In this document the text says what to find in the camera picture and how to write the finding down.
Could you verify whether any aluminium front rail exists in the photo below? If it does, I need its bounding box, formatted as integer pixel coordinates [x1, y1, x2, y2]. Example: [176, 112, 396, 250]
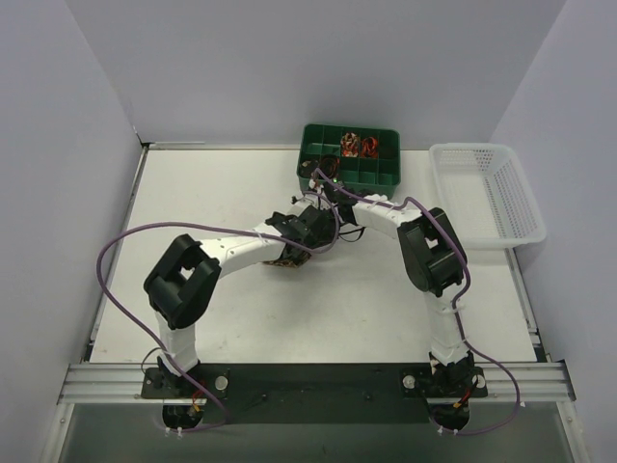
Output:
[58, 362, 575, 404]

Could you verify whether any rolled dark brown tie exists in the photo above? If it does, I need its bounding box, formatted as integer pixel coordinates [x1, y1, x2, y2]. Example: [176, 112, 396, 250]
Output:
[298, 160, 319, 178]

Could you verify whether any rolled cream paisley tie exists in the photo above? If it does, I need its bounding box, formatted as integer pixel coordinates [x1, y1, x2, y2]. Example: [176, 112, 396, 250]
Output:
[340, 131, 361, 158]

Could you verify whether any paisley patterned necktie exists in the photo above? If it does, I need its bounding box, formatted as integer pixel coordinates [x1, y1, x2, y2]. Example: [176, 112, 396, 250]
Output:
[262, 253, 311, 268]

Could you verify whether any rolled red black tie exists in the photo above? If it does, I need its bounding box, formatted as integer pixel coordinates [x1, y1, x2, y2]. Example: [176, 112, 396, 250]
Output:
[318, 154, 340, 177]

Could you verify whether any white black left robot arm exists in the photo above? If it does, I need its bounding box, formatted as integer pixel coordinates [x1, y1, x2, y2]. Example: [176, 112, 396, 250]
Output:
[144, 201, 339, 377]

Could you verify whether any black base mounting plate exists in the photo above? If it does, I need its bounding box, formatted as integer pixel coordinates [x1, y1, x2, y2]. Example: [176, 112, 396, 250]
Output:
[141, 363, 488, 428]

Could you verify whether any rolled orange black tie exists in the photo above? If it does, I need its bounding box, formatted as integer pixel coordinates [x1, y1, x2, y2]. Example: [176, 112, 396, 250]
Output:
[360, 136, 379, 159]

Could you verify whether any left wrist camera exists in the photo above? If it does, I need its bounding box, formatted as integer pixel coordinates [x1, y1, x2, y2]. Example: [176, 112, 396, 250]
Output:
[291, 192, 314, 206]

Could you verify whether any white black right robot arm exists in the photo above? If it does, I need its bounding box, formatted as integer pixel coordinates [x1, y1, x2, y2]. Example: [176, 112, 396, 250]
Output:
[322, 182, 473, 389]

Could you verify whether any white perforated plastic basket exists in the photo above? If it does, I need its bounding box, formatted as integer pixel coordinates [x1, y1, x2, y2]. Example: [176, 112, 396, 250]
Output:
[429, 143, 547, 250]

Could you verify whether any green compartment organizer box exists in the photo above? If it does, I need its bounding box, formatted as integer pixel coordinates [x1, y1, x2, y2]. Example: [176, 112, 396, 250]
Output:
[296, 123, 401, 198]

